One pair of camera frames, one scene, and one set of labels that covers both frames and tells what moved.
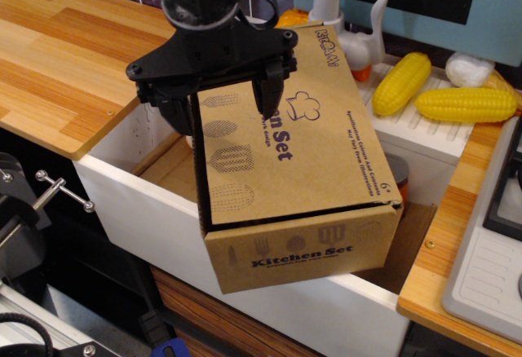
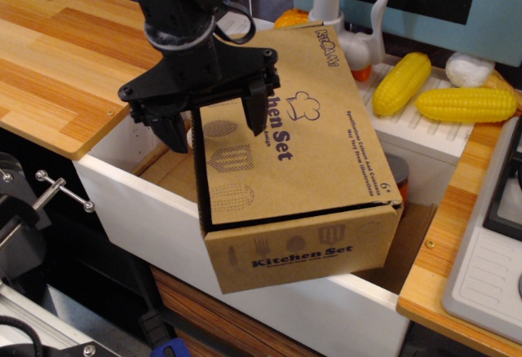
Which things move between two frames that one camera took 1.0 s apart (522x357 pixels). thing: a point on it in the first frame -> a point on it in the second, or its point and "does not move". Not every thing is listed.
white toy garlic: [466, 69] does not move
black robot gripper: [196, 59] -> [197, 68]
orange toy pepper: [292, 16] does not move
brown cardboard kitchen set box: [304, 196] does not move
